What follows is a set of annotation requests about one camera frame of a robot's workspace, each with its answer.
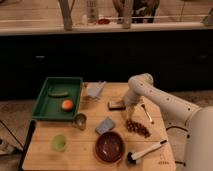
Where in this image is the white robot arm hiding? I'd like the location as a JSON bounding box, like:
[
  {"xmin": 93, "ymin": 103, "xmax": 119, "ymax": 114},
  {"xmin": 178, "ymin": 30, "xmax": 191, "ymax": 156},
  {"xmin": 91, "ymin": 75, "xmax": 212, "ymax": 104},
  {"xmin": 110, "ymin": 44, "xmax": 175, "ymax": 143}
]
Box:
[{"xmin": 123, "ymin": 73, "xmax": 213, "ymax": 171}]

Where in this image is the small metal cup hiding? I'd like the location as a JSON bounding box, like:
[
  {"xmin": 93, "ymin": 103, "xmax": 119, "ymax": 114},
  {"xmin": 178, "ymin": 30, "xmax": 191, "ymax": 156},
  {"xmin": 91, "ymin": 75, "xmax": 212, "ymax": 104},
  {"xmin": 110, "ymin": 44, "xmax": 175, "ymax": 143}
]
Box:
[{"xmin": 73, "ymin": 113, "xmax": 87, "ymax": 131}]

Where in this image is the green plastic cup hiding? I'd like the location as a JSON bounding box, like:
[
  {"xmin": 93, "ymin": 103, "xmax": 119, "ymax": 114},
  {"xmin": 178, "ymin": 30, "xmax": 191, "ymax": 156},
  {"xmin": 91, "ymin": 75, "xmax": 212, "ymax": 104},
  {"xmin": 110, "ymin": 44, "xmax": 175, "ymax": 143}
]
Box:
[{"xmin": 51, "ymin": 134, "xmax": 67, "ymax": 152}]

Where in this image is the blue grey sponge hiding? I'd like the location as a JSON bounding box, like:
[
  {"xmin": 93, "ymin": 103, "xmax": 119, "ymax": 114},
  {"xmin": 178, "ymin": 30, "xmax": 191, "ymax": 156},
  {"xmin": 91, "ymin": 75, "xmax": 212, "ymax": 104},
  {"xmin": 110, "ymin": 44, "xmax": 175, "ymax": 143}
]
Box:
[{"xmin": 95, "ymin": 117, "xmax": 115, "ymax": 134}]

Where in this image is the wooden table board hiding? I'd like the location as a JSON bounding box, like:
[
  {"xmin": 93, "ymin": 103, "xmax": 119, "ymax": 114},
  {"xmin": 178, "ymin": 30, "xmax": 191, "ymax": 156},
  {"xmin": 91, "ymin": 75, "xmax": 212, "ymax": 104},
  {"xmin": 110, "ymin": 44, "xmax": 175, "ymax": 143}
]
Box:
[{"xmin": 22, "ymin": 83, "xmax": 176, "ymax": 171}]

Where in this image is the dark red bowl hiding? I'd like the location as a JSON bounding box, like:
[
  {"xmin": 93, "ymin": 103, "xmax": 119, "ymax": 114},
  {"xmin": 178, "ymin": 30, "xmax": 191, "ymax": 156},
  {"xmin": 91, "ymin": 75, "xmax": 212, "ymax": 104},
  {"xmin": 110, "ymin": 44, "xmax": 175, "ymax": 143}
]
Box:
[{"xmin": 94, "ymin": 131, "xmax": 125, "ymax": 163}]

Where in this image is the clear plastic container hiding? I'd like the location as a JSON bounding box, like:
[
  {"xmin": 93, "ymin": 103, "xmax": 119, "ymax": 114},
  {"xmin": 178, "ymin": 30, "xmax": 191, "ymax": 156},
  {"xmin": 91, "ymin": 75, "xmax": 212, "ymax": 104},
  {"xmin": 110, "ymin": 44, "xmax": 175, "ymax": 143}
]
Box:
[{"xmin": 86, "ymin": 81, "xmax": 106, "ymax": 99}]

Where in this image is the white black brush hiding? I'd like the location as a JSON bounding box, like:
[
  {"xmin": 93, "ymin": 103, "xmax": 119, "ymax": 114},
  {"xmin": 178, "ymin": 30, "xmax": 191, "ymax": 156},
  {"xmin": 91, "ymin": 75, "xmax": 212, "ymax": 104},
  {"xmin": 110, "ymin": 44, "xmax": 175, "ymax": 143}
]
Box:
[{"xmin": 127, "ymin": 140, "xmax": 167, "ymax": 165}]

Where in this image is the orange peach fruit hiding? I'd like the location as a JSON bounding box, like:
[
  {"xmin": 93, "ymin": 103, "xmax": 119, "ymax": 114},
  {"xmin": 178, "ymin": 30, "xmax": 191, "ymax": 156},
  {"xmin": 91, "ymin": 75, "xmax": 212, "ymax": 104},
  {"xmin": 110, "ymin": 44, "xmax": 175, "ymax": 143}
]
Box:
[{"xmin": 61, "ymin": 100, "xmax": 74, "ymax": 111}]

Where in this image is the green cucumber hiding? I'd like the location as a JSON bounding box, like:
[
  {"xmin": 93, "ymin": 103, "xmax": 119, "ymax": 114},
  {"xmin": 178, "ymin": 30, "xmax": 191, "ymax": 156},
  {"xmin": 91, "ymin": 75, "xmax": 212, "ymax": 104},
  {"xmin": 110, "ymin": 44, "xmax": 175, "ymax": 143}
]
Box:
[{"xmin": 48, "ymin": 92, "xmax": 69, "ymax": 98}]

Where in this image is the green plastic tray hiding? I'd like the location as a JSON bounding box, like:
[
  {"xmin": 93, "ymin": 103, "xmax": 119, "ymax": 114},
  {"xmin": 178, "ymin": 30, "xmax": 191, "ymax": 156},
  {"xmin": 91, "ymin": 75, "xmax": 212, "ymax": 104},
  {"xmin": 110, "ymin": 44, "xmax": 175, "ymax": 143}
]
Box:
[{"xmin": 32, "ymin": 77, "xmax": 83, "ymax": 121}]

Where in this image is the red small object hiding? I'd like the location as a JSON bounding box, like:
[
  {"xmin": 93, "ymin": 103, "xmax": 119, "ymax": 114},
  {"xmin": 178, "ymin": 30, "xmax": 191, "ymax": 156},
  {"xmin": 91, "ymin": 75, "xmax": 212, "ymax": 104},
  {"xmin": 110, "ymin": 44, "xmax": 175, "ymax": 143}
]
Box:
[{"xmin": 98, "ymin": 18, "xmax": 110, "ymax": 25}]

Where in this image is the black left table edge bar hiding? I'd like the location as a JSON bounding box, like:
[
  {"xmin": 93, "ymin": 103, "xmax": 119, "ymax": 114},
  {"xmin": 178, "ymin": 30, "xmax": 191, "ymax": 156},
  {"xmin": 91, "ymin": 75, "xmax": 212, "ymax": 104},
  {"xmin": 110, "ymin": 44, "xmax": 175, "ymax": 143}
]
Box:
[{"xmin": 17, "ymin": 120, "xmax": 36, "ymax": 171}]

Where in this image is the white bottle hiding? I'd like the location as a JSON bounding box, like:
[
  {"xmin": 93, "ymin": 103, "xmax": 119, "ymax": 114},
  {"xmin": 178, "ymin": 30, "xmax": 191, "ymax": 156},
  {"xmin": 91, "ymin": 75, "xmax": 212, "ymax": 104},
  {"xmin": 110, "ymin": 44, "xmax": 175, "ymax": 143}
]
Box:
[{"xmin": 86, "ymin": 0, "xmax": 99, "ymax": 23}]

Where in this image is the black cable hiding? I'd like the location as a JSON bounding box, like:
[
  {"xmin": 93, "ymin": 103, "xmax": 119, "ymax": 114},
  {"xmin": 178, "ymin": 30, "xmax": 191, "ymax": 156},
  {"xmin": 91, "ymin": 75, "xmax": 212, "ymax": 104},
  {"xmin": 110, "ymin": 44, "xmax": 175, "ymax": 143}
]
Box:
[{"xmin": 165, "ymin": 125, "xmax": 189, "ymax": 168}]

